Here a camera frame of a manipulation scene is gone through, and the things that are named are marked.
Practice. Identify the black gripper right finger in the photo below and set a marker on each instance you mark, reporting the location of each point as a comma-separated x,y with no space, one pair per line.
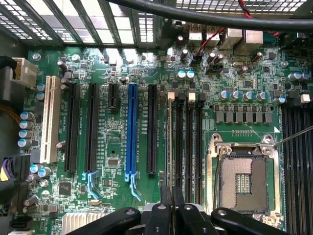
188,220

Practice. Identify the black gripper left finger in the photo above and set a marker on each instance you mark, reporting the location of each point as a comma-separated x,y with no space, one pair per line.
156,220

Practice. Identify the thin steel locking lever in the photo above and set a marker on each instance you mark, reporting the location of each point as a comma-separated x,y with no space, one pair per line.
216,176
293,137

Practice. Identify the silver CPU socket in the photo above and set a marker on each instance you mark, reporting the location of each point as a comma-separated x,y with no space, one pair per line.
244,181

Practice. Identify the silver finned heatsink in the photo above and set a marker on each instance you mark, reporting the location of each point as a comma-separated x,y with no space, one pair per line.
80,220

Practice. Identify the green Dell motherboard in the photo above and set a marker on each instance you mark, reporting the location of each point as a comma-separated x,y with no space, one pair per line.
117,137

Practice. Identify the long black expansion slot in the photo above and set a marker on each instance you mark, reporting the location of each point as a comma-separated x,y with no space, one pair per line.
92,127
72,127
151,127

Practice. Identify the long blue expansion slot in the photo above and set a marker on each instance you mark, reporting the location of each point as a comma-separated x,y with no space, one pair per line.
132,127

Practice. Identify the short black expansion slot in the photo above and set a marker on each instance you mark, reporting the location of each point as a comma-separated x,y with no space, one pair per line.
113,96

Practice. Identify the black power connector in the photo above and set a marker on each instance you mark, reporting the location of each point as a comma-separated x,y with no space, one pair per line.
22,169

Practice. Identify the white expansion slot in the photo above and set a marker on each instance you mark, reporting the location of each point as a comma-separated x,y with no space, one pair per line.
50,120

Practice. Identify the open metal PC case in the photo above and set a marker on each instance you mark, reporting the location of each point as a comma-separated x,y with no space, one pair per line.
159,34

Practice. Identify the silver rear port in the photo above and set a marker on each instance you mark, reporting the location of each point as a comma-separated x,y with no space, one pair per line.
195,33
254,39
233,36
210,30

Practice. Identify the white power connector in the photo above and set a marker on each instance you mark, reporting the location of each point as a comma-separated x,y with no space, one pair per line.
24,73

